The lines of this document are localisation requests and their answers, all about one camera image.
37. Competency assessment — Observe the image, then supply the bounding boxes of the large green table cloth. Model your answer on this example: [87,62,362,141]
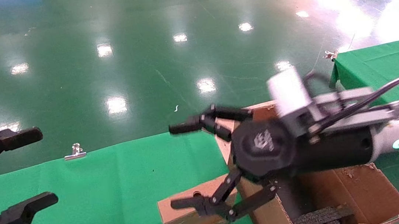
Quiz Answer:
[0,124,260,224]

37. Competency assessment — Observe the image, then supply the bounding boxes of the green cloth side table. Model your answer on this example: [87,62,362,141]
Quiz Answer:
[325,37,399,166]

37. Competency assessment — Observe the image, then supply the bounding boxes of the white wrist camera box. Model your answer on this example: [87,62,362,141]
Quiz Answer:
[266,63,326,138]

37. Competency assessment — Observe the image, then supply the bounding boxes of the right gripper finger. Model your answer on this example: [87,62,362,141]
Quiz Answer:
[167,100,256,148]
[168,163,281,224]

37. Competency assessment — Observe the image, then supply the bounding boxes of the large open brown carton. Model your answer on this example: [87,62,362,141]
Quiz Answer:
[212,87,399,224]

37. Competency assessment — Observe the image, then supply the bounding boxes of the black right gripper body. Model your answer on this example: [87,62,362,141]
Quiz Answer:
[228,107,376,183]

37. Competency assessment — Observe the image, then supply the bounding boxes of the small brown cardboard box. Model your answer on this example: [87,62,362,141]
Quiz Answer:
[155,172,242,224]

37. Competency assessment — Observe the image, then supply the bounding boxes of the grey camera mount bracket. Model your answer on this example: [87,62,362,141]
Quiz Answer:
[305,83,399,142]

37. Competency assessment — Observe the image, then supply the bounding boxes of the silver binder clip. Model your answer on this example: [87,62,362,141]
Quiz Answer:
[323,49,339,63]
[63,142,87,161]

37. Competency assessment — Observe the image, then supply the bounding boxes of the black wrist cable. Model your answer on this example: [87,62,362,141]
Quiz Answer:
[301,61,399,132]

